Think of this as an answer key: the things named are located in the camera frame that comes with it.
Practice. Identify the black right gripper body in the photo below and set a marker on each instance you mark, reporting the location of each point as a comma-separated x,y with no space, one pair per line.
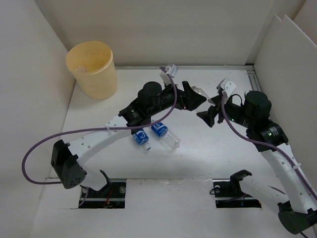
236,114

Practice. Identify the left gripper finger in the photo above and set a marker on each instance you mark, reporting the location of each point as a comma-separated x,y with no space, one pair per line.
186,87
193,100

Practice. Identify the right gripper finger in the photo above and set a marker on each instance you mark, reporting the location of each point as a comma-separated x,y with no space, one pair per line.
215,101
208,116

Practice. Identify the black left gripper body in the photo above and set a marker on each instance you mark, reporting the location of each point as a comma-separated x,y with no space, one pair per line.
167,99

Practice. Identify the clear jar metal lid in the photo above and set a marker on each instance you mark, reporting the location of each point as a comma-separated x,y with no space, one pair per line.
200,91

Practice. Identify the red label water bottle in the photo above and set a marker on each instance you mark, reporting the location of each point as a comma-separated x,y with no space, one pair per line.
82,69

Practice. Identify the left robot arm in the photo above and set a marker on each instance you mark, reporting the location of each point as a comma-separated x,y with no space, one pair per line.
68,159

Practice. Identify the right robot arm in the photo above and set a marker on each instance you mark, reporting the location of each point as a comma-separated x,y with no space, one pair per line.
296,205

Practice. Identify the yellow plastic bin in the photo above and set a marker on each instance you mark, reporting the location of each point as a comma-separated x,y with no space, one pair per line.
97,57

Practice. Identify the left blue label bottle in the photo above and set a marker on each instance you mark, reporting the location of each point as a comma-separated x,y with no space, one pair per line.
142,139

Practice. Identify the blue label bottle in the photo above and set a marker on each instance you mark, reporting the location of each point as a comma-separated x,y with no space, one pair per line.
142,139
166,136

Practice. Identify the middle blue label bottle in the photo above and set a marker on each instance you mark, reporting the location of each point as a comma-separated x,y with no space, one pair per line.
166,136

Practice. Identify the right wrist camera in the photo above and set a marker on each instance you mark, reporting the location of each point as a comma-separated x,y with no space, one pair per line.
226,87

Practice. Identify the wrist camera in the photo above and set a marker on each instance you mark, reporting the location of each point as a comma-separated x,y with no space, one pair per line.
168,72
226,87

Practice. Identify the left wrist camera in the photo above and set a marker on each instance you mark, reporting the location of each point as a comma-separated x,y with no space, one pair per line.
168,72

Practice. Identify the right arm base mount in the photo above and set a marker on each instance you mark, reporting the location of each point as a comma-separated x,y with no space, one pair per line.
228,194

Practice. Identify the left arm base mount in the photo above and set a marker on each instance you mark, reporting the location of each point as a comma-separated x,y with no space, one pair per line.
111,196

